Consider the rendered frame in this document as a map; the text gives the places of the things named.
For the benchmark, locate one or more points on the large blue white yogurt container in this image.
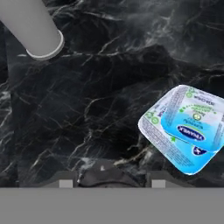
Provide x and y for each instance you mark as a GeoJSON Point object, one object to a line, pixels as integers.
{"type": "Point", "coordinates": [178, 154]}

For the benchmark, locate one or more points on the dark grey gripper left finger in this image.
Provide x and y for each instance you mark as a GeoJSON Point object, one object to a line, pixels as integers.
{"type": "Point", "coordinates": [66, 176]}

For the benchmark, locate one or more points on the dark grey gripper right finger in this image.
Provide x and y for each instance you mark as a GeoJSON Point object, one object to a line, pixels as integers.
{"type": "Point", "coordinates": [158, 176]}

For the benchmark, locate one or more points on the small blue white yogurt container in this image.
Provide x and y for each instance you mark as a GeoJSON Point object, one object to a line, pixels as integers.
{"type": "Point", "coordinates": [201, 122]}

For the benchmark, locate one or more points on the grey cylindrical tap spout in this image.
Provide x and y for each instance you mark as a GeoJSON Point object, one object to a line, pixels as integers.
{"type": "Point", "coordinates": [32, 23]}

